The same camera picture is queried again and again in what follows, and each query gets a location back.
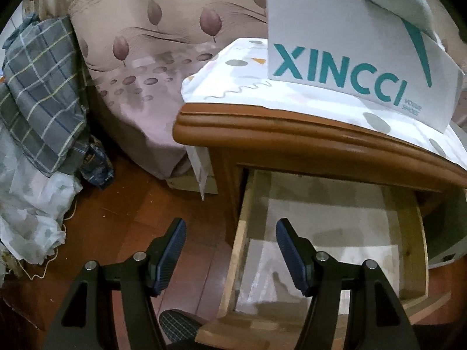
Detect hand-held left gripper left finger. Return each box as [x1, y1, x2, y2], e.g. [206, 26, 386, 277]
[44, 218, 187, 350]

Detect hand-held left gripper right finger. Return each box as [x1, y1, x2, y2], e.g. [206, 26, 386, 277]
[275, 218, 426, 350]

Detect wooden drawer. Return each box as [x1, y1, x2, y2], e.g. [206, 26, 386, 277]
[195, 168, 453, 350]

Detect white shoe box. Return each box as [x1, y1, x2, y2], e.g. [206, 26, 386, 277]
[266, 0, 466, 134]

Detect white drawer liner paper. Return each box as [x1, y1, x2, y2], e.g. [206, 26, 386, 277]
[237, 186, 402, 316]

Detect dark plaid slipper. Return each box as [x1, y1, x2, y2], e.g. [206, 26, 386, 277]
[159, 309, 207, 350]

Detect blue printed packet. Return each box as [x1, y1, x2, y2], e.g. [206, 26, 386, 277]
[78, 135, 114, 189]

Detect brown wooden nightstand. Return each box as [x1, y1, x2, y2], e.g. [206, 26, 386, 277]
[172, 104, 467, 227]

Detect white lace curtain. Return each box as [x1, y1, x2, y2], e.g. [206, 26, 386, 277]
[0, 127, 84, 265]

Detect leaf-patterned bed sheet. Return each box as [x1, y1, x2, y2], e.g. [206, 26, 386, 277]
[36, 0, 271, 194]

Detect white dotted cloth cover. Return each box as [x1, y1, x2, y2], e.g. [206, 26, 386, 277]
[181, 37, 467, 170]

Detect grey plaid cloth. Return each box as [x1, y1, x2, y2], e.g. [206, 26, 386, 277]
[0, 13, 90, 177]

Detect thin white cord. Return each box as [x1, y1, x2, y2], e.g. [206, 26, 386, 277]
[18, 186, 77, 279]

